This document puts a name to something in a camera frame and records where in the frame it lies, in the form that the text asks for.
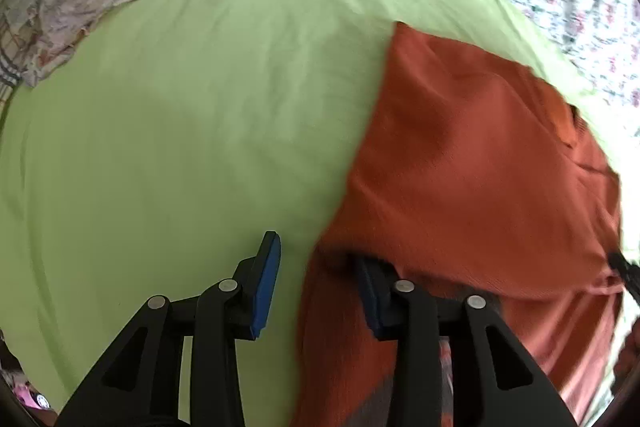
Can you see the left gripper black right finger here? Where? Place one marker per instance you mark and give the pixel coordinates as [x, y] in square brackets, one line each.
[495, 381]

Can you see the light green bed sheet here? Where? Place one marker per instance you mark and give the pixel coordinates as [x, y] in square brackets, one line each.
[179, 132]

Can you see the rust orange knit sweater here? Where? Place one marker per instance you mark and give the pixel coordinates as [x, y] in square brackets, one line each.
[474, 175]

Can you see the beige plaid blanket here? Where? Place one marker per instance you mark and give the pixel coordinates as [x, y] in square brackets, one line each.
[11, 69]

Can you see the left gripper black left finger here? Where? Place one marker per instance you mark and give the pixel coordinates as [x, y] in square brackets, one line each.
[136, 382]

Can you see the person's right hand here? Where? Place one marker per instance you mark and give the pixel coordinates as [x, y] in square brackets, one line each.
[628, 357]

